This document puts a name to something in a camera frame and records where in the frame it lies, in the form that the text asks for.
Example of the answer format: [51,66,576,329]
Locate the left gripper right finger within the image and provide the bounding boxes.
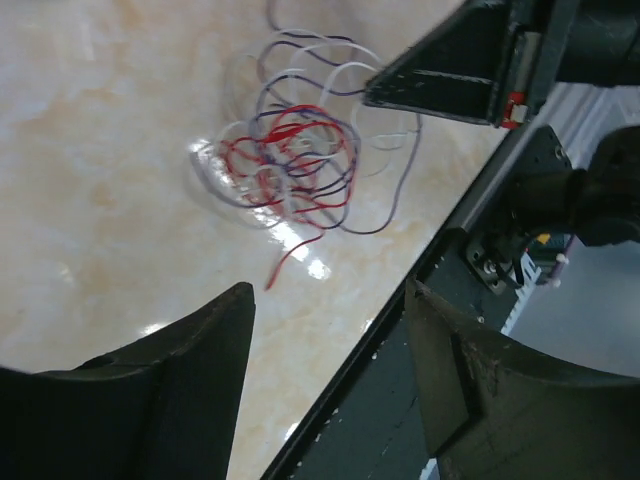
[405,280,639,479]

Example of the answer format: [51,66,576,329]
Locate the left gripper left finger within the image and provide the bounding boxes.
[1,282,256,479]

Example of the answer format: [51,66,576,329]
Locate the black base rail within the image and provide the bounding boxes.
[263,125,570,479]

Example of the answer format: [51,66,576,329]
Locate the red white purple wires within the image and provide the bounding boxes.
[189,0,424,292]

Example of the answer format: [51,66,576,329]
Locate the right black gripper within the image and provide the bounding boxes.
[363,1,639,129]

